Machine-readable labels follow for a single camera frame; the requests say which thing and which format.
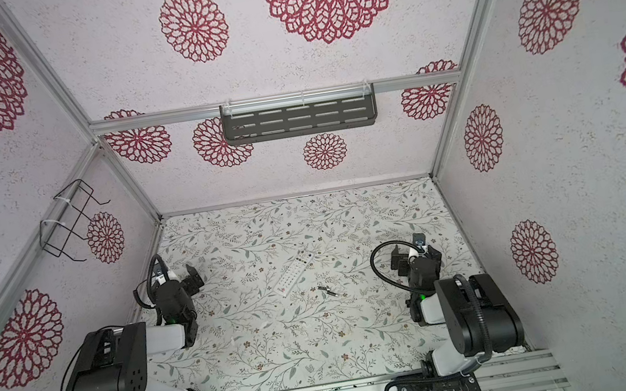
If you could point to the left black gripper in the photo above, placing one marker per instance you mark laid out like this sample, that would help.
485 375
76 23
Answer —
192 277

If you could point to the white remote control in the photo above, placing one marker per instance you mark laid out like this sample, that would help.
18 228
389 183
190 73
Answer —
290 277

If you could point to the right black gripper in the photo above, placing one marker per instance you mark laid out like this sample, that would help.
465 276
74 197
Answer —
402 261

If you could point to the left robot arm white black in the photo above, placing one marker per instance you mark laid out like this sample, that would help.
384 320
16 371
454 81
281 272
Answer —
116 358

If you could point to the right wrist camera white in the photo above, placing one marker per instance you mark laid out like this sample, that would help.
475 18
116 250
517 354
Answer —
419 247

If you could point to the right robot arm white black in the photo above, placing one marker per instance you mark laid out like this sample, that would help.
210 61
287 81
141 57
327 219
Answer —
479 319

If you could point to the dark grey wall shelf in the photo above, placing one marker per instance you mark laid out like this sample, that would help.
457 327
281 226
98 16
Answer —
302 116

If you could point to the black AAA battery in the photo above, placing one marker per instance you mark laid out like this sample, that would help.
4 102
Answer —
329 292

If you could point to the black wire wall basket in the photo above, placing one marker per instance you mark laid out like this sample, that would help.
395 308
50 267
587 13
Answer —
72 203

